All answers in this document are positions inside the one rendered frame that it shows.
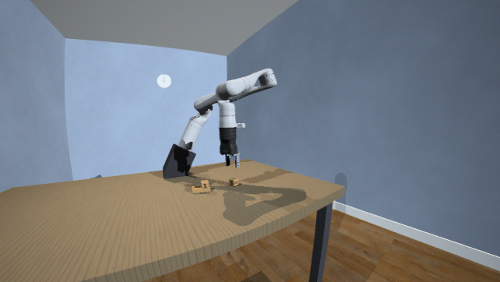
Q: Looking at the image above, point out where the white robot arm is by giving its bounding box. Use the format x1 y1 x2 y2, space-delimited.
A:
178 69 277 152

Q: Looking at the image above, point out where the small tan wooden cube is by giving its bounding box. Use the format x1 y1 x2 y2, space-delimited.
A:
229 178 238 186
201 180 209 189

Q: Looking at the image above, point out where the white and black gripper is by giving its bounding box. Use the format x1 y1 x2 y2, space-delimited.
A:
219 116 245 167

